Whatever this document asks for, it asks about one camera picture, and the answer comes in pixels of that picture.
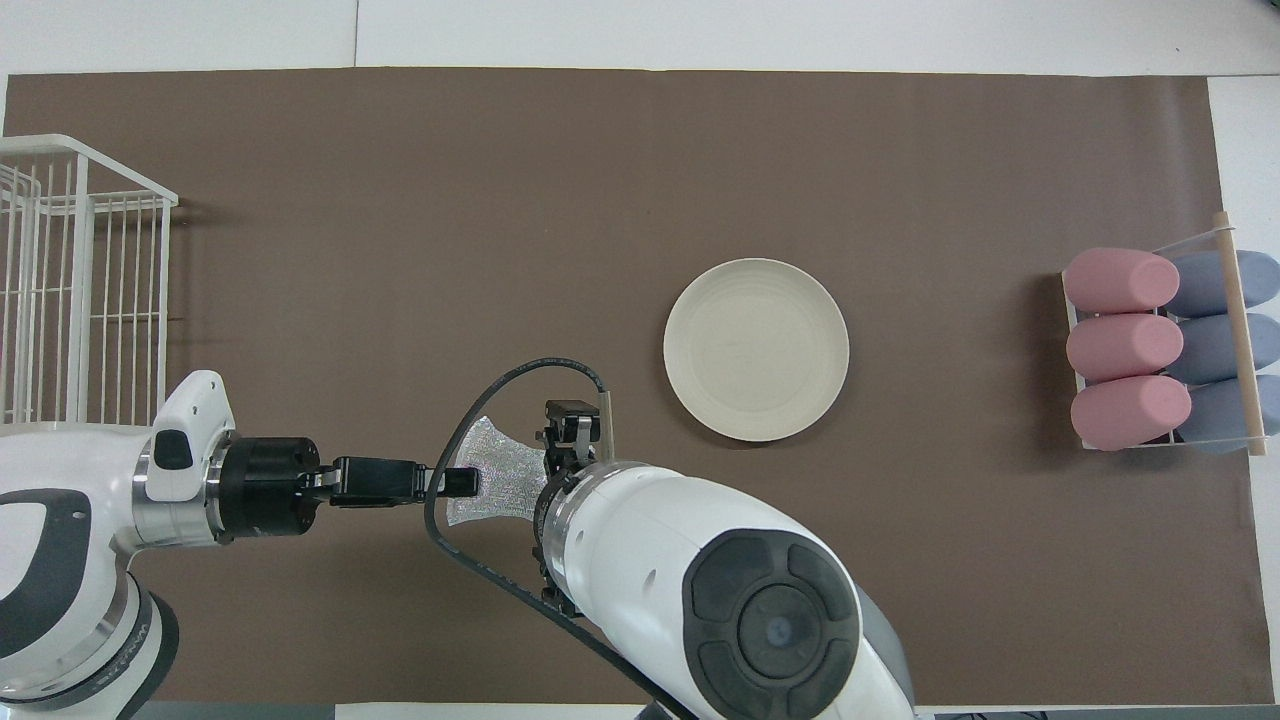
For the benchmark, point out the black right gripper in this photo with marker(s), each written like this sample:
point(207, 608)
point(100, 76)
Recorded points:
point(556, 598)

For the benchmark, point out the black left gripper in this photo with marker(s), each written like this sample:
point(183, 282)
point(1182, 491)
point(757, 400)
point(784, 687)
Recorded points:
point(265, 490)

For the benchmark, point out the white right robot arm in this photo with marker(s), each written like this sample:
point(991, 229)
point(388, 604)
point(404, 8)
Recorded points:
point(650, 540)

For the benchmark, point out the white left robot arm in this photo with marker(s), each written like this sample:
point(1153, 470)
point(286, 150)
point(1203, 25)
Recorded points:
point(70, 470)

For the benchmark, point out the cream round plate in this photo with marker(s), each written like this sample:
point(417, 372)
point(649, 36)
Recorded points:
point(756, 350)

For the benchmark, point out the brown table mat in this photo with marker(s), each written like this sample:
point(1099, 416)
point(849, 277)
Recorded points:
point(500, 250)

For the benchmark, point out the pink plastic cup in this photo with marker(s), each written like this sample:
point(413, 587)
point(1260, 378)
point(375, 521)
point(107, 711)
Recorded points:
point(1115, 280)
point(1125, 412)
point(1120, 347)

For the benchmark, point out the blue plastic cup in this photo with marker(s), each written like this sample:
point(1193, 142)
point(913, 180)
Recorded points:
point(1210, 410)
point(1205, 350)
point(1205, 285)

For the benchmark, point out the cup rack with wooden bar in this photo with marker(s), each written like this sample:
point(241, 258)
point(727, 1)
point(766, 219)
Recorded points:
point(1240, 340)

